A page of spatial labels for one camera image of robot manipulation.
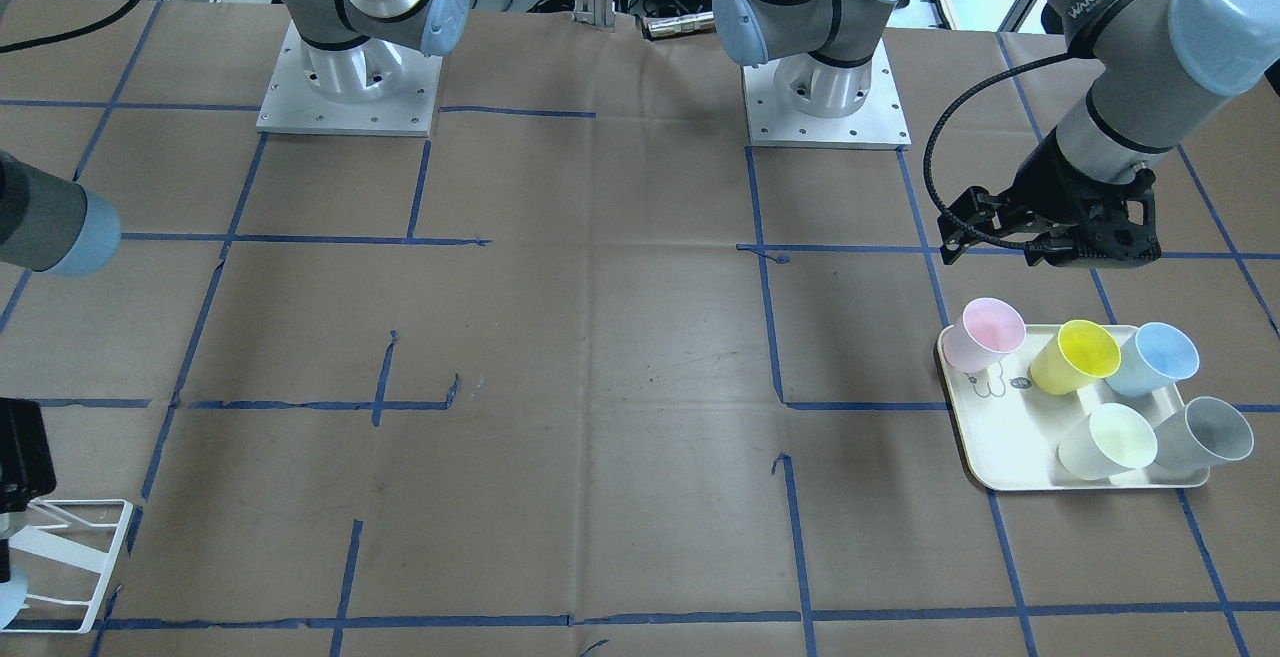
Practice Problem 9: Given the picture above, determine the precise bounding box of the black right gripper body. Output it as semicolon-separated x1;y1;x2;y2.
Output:
1;398;58;514

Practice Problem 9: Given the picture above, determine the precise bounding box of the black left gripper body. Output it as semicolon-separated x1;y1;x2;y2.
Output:
1005;132;1162;268

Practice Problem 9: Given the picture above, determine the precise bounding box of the light blue plastic cup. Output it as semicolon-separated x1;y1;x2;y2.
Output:
0;572;28;629

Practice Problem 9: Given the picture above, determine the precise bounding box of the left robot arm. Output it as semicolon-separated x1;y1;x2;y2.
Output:
712;0;1277;268

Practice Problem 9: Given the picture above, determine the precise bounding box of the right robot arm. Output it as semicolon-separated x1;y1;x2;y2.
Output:
3;0;470;521

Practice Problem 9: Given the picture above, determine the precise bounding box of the yellow plastic cup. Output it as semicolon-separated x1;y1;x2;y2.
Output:
1029;319;1123;396

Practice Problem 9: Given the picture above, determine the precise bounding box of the pink plastic cup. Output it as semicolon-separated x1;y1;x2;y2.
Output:
941;297;1027;374

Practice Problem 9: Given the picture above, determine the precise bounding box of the blue plastic cup on tray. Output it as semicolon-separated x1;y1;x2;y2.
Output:
1105;323;1201;397

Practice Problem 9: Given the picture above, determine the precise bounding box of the pale green plastic cup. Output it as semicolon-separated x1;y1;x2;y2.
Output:
1057;403;1158;482

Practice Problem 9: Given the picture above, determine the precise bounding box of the grey plastic cup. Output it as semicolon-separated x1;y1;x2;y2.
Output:
1155;396;1254;471

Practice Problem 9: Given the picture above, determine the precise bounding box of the cream plastic tray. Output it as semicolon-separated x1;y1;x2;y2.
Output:
934;324;1211;492

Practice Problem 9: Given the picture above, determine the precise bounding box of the white wire cup rack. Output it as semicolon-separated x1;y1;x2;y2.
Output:
3;498;137;635

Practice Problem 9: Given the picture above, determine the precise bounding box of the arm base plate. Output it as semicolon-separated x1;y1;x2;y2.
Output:
742;42;913;150
256;24;443;138

